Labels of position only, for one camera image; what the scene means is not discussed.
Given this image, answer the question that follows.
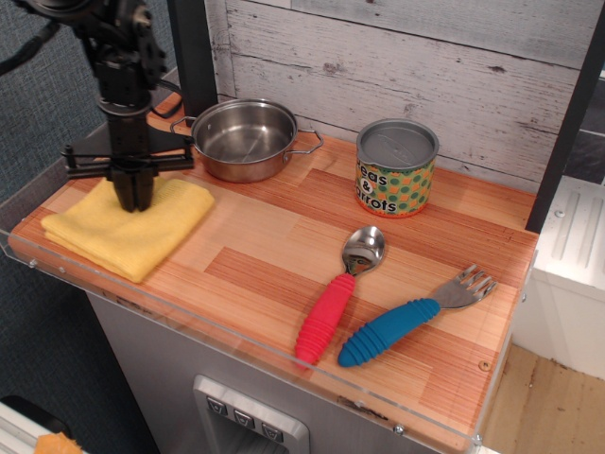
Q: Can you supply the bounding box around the peas and carrots can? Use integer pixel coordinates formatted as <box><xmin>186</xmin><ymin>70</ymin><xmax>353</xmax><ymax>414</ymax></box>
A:
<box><xmin>355</xmin><ymin>118</ymin><xmax>440</xmax><ymax>218</ymax></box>

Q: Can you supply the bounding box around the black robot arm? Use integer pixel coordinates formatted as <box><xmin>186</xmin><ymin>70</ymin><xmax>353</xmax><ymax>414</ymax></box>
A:
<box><xmin>1</xmin><ymin>0</ymin><xmax>194</xmax><ymax>212</ymax></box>

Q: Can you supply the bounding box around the yellow cloth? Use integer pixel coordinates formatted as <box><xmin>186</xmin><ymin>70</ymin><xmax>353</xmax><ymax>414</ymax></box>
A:
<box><xmin>42</xmin><ymin>177</ymin><xmax>215</xmax><ymax>284</ymax></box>

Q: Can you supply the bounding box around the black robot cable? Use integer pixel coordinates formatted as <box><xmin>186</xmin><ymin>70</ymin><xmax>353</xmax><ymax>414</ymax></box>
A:
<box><xmin>0</xmin><ymin>21</ymin><xmax>62</xmax><ymax>77</ymax></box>

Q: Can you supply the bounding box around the clear acrylic guard rail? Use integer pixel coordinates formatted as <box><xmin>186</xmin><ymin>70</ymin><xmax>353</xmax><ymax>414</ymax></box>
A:
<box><xmin>0</xmin><ymin>65</ymin><xmax>540</xmax><ymax>454</ymax></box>

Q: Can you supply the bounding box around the stainless steel pot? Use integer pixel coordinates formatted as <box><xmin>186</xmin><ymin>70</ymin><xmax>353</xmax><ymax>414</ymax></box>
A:
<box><xmin>170</xmin><ymin>98</ymin><xmax>303</xmax><ymax>183</ymax></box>

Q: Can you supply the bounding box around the white toy sink unit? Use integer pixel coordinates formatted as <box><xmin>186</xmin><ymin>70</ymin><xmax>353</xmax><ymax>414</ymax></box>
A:
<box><xmin>512</xmin><ymin>177</ymin><xmax>604</xmax><ymax>378</ymax></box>

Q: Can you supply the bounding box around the black vertical post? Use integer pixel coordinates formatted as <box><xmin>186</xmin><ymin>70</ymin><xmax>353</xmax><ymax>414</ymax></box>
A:
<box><xmin>167</xmin><ymin>0</ymin><xmax>218</xmax><ymax>117</ymax></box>

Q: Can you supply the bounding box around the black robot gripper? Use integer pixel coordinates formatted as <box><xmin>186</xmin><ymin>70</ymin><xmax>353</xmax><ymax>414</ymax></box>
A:
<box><xmin>62</xmin><ymin>101</ymin><xmax>195</xmax><ymax>213</ymax></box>

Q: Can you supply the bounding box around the silver dispenser button panel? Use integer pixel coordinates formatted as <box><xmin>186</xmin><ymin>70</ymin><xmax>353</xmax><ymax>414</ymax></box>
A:
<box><xmin>193</xmin><ymin>375</ymin><xmax>310</xmax><ymax>453</ymax></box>

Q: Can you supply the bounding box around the orange object at corner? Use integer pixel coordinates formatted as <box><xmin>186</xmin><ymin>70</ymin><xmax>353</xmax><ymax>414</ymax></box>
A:
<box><xmin>34</xmin><ymin>432</ymin><xmax>83</xmax><ymax>454</ymax></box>

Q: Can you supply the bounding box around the blue handled fork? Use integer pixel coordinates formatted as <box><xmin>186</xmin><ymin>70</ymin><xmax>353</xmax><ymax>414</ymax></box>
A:
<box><xmin>337</xmin><ymin>265</ymin><xmax>497</xmax><ymax>368</ymax></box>

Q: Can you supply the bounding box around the red handled spoon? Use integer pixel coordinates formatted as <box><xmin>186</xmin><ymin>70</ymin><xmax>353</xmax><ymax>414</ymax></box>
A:
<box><xmin>295</xmin><ymin>226</ymin><xmax>386</xmax><ymax>364</ymax></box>

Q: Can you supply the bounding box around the grey toy fridge cabinet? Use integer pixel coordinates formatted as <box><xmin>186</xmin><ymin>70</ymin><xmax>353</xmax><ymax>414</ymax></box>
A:
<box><xmin>87</xmin><ymin>290</ymin><xmax>455</xmax><ymax>454</ymax></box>

